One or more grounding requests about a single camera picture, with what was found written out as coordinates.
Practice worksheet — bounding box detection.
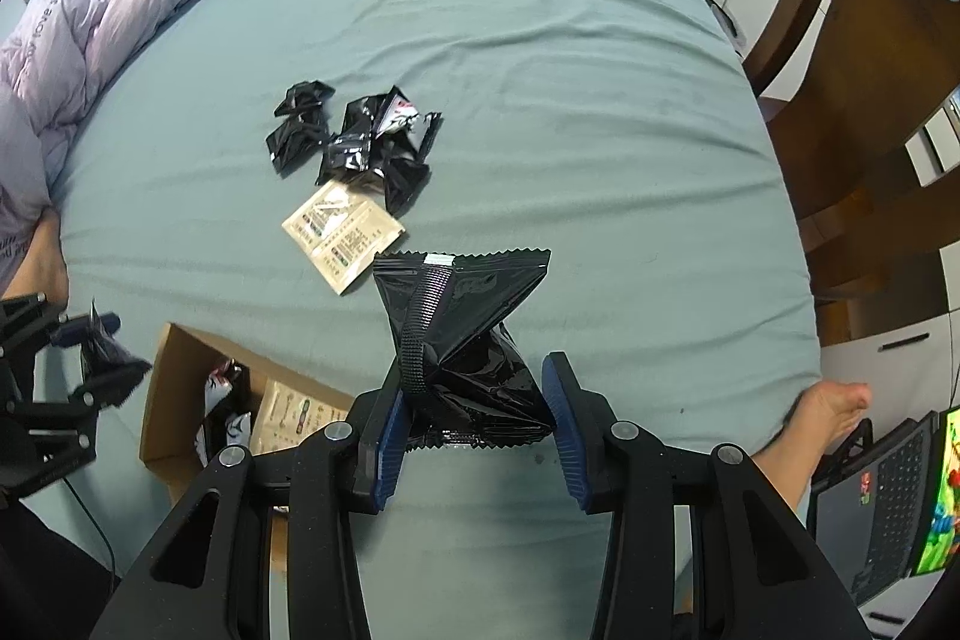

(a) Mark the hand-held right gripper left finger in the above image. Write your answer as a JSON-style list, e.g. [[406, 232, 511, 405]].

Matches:
[[90, 381, 412, 640]]

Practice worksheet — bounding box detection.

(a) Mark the pile of black packets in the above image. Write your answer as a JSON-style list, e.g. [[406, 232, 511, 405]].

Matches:
[[265, 80, 443, 217]]

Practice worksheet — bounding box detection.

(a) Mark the beige sachet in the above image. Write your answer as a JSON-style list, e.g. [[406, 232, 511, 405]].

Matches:
[[311, 201, 407, 298], [247, 377, 350, 457], [281, 181, 376, 251]]

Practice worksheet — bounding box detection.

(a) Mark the person's right foot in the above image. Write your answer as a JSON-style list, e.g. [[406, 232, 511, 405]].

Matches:
[[750, 381, 875, 513]]

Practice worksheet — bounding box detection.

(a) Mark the dark laptop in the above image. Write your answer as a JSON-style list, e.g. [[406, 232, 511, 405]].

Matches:
[[806, 404, 960, 626]]

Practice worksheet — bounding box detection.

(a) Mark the white low cabinet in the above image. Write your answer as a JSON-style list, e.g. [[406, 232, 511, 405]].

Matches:
[[814, 306, 960, 416]]

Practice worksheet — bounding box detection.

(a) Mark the brown cardboard box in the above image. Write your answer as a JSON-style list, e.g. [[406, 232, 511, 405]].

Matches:
[[139, 321, 361, 577]]

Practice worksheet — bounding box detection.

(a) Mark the person's foot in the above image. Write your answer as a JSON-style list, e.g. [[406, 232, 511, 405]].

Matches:
[[750, 381, 875, 513], [0, 212, 70, 304]]

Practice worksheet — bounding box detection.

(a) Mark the person's left foot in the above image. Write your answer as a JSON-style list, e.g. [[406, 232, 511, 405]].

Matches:
[[0, 212, 70, 304]]

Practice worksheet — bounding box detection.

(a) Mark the lavender duvet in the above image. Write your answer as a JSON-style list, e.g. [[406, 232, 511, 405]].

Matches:
[[0, 0, 226, 296]]

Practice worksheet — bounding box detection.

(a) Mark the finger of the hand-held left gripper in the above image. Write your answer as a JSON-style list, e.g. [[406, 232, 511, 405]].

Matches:
[[0, 293, 121, 356], [0, 366, 151, 498]]

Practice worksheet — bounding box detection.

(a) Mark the white drawer unit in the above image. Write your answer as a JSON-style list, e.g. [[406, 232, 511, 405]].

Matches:
[[904, 89, 960, 191]]

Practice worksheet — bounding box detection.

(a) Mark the brown wooden chair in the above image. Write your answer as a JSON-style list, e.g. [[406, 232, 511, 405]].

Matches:
[[742, 0, 960, 304]]

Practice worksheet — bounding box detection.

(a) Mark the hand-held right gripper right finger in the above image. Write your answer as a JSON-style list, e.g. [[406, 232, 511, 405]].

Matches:
[[541, 353, 871, 640]]

